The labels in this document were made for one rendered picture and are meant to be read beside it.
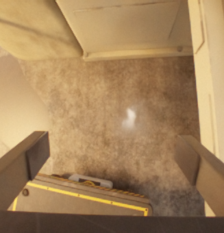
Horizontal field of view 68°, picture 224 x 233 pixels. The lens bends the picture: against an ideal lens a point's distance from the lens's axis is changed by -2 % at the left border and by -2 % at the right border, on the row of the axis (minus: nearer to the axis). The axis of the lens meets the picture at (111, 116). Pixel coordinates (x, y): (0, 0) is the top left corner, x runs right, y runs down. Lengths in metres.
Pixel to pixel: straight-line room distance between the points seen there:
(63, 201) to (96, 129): 0.50
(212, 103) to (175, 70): 0.80
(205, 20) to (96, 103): 0.84
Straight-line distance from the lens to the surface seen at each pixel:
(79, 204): 0.91
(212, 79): 0.50
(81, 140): 1.19
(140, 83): 1.21
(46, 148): 0.17
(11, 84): 1.54
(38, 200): 0.99
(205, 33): 0.56
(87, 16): 0.98
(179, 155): 0.17
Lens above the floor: 1.14
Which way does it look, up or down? 79 degrees down
